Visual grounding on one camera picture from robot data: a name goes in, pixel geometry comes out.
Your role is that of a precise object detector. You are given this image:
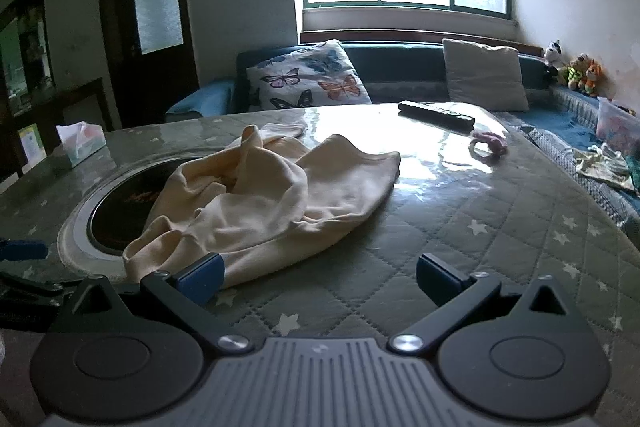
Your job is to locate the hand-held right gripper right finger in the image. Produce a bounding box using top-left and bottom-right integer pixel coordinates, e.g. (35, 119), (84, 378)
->
(391, 252), (586, 354)

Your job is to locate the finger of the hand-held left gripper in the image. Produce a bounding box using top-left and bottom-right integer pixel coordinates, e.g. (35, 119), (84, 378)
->
(0, 269), (76, 303)
(0, 239), (48, 262)

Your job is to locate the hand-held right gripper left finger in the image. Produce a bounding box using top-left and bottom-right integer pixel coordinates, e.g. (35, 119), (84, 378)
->
(50, 252), (253, 355)

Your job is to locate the cream shirt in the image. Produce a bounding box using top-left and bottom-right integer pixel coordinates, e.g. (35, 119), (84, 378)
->
(122, 123), (402, 290)

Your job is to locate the tissue box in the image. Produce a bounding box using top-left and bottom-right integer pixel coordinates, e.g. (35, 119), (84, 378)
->
(55, 122), (107, 169)

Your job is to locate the black remote control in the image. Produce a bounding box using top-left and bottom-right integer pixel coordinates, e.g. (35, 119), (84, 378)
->
(398, 101), (476, 131)

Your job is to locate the blue armrest cloth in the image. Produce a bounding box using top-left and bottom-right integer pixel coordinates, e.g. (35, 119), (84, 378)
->
(165, 79), (236, 118)

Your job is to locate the pale crumpled cloth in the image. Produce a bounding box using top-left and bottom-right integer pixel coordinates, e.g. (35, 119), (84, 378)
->
(575, 142), (637, 192)

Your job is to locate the dark wooden door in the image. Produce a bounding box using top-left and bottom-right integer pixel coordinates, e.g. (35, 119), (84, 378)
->
(96, 0), (201, 130)

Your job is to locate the blue quilted sofa cover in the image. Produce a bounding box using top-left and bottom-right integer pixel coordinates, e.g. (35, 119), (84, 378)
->
(492, 86), (640, 230)

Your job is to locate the plain white pillow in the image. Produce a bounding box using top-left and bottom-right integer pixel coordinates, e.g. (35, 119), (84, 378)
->
(442, 38), (530, 112)

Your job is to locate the teal sofa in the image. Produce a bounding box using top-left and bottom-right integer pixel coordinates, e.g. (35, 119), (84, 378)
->
(165, 39), (640, 233)

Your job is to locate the green patterned cloth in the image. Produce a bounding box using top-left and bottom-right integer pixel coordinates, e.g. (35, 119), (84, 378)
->
(625, 157), (640, 194)

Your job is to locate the butterfly print pillow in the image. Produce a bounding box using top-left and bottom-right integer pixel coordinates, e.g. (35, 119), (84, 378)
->
(245, 39), (373, 112)

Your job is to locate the clear plastic toy box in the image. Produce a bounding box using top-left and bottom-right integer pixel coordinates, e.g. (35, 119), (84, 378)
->
(596, 97), (640, 146)

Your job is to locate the brown plush toy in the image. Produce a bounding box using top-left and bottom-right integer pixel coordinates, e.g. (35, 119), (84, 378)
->
(566, 53), (591, 94)

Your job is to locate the orange plush toy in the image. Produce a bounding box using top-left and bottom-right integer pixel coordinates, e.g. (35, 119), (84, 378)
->
(582, 59), (604, 98)

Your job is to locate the pink hair tie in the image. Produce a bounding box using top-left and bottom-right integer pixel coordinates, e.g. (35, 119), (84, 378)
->
(468, 131), (507, 162)

